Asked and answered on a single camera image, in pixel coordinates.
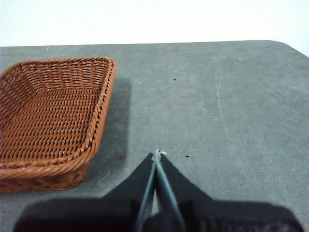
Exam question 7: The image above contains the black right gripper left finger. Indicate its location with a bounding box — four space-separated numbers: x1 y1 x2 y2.
13 151 157 232

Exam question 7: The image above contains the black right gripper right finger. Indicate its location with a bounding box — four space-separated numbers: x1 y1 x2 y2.
144 152 304 232

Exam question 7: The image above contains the brown woven wicker basket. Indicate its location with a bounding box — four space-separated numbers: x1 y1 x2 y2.
0 57 118 193

